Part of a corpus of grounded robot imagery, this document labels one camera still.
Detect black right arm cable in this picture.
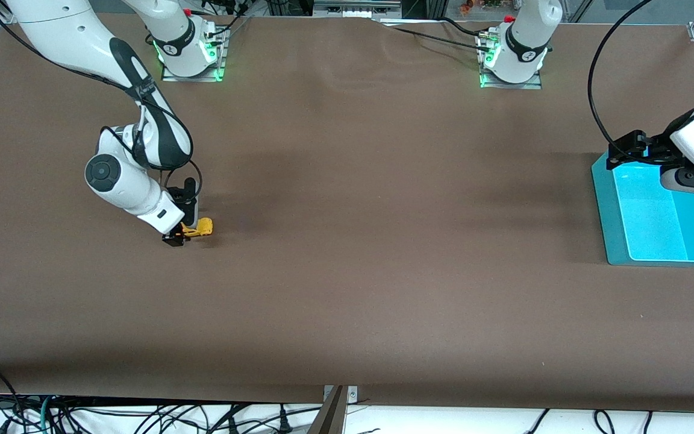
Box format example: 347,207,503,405
0,0,203,193

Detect small metal edge bracket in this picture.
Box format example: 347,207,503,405
323,385,358,403

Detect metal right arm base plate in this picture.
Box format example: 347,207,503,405
161,27,228,83

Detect long black table cable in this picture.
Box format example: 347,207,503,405
392,25,492,52

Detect grey background device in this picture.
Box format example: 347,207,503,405
313,0,403,19

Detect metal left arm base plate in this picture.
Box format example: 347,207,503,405
480,30,544,90

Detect green floor cable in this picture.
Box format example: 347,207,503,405
37,398,54,434

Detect yellow toy beetle car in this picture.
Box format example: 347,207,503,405
178,218,214,239

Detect short black table cable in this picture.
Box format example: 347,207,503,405
440,17,486,37

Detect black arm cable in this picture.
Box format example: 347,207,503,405
0,0,203,193
586,0,653,145

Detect cyan plastic bin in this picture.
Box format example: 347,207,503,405
591,151,694,266

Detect small orange background objects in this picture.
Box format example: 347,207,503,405
458,0,504,14

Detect black base connector cables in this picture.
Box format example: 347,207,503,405
199,0,252,43

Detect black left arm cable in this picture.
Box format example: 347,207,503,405
586,0,653,145

